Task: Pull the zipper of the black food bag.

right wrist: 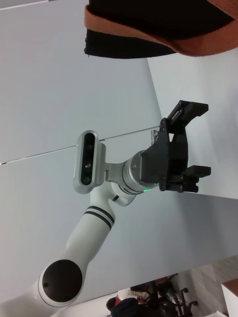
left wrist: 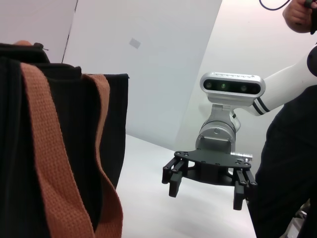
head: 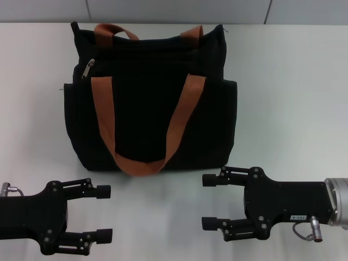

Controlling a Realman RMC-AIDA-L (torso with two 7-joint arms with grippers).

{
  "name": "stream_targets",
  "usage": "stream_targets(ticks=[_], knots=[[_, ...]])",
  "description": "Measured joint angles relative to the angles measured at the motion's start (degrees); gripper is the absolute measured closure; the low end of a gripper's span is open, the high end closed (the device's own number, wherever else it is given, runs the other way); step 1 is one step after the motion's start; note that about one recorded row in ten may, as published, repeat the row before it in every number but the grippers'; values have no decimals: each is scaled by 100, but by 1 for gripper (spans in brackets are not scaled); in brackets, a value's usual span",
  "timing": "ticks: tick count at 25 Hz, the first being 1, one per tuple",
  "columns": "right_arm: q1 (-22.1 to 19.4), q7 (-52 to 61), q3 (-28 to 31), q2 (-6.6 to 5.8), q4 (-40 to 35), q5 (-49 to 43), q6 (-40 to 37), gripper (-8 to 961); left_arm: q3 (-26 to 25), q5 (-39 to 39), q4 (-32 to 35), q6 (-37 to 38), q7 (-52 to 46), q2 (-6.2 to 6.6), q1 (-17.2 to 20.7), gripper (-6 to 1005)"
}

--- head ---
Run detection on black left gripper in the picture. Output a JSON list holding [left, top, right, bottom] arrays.
[[0, 178, 114, 256]]

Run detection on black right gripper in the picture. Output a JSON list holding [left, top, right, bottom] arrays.
[[201, 166, 337, 242]]

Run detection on black bag with orange handles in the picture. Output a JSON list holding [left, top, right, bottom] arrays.
[[60, 21, 239, 177]]

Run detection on silver metal zipper pull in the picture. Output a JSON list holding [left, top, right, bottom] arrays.
[[81, 58, 97, 80]]

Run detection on left gripper cable plug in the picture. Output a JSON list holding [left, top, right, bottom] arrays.
[[1, 182, 25, 198]]

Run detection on right gripper cable with plugs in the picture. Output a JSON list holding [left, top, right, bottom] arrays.
[[291, 214, 325, 243]]

